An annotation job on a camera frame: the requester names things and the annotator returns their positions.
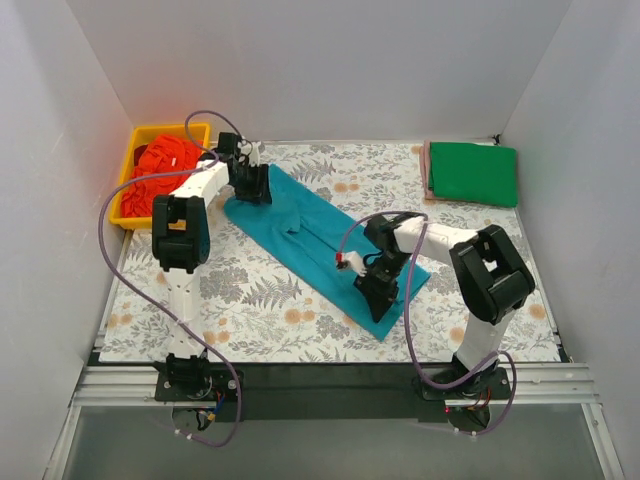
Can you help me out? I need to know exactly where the teal t shirt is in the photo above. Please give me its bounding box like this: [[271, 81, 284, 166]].
[[224, 165, 408, 341]]

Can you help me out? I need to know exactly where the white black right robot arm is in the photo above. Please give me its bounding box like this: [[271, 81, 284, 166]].
[[336, 211, 535, 398]]

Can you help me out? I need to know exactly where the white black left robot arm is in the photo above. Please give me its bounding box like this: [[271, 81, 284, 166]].
[[152, 132, 272, 400]]

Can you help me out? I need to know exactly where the orange t shirt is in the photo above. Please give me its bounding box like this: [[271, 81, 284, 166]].
[[120, 134, 203, 218]]

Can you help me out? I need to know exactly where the floral patterned table mat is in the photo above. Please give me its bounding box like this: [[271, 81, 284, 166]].
[[97, 143, 531, 363]]

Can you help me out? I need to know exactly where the yellow plastic bin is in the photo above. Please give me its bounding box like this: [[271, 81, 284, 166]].
[[107, 122, 211, 230]]

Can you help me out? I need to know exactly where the folded pink t shirt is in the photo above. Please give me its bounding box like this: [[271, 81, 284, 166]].
[[420, 140, 434, 200]]

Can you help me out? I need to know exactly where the folded green t shirt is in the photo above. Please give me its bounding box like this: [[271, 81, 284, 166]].
[[428, 142, 518, 208]]

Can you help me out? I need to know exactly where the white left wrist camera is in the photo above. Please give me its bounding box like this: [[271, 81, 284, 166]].
[[238, 139, 264, 167]]

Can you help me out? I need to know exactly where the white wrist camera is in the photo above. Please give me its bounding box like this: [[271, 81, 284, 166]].
[[238, 139, 264, 167], [335, 251, 367, 277]]

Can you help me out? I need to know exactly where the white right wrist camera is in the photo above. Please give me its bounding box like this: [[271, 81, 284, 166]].
[[335, 251, 367, 277]]

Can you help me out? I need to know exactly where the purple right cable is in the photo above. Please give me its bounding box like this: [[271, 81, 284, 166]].
[[337, 212, 517, 438]]

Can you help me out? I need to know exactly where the purple cable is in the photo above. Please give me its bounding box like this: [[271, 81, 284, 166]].
[[337, 212, 517, 438], [97, 110, 245, 448]]

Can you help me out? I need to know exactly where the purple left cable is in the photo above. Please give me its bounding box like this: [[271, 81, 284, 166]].
[[97, 110, 245, 448]]

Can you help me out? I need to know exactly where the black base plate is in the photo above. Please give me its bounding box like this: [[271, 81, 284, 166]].
[[153, 362, 512, 427]]

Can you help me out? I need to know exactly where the aluminium frame rail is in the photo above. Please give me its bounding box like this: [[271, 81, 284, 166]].
[[46, 363, 625, 479]]

